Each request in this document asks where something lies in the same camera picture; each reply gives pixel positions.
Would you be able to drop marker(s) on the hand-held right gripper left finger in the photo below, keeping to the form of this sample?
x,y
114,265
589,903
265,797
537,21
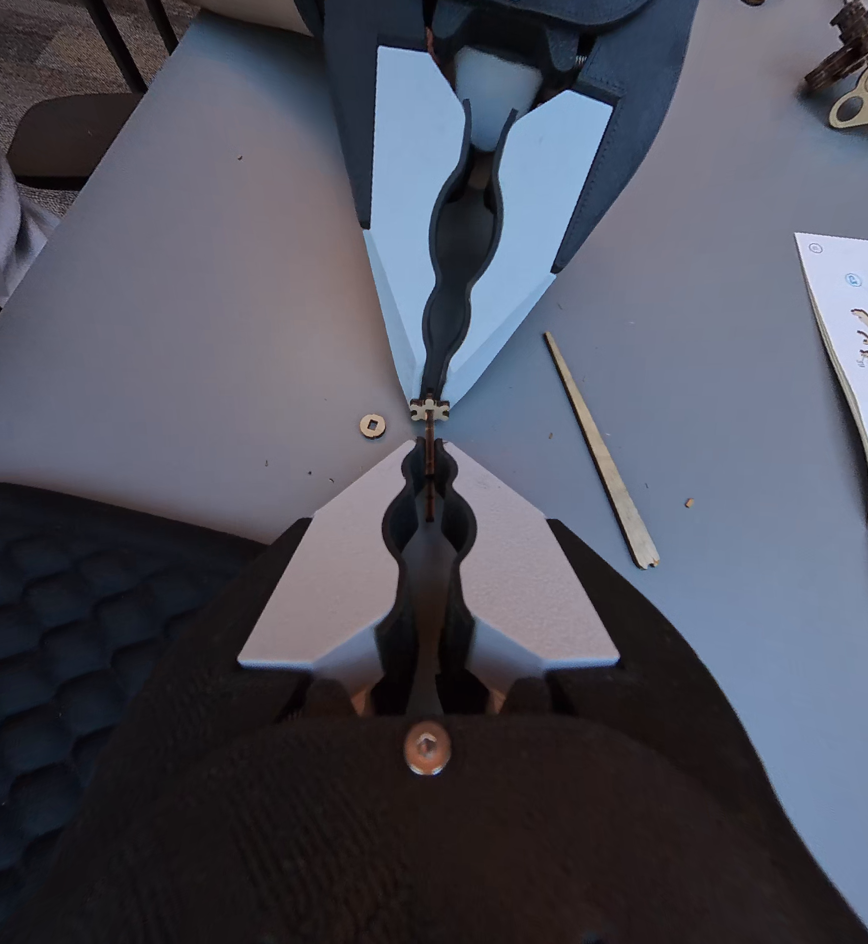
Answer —
x,y
308,590

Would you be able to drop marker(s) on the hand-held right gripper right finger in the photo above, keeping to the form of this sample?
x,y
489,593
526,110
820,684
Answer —
x,y
544,590

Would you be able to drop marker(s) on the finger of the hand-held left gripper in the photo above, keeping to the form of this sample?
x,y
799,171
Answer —
x,y
400,184
544,206

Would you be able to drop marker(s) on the small wooden axle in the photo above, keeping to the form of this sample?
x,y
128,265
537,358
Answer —
x,y
430,472

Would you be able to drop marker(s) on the small wooden gear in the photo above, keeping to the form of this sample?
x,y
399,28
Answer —
x,y
429,409

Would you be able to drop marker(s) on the flat wooden stick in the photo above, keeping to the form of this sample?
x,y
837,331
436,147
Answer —
x,y
603,457

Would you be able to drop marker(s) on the round wooden washer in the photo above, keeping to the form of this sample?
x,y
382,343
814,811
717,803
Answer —
x,y
366,433

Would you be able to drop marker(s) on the black honeycomb cushion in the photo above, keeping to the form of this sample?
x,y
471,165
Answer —
x,y
35,627

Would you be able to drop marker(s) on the dark chair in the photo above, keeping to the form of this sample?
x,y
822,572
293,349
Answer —
x,y
65,140

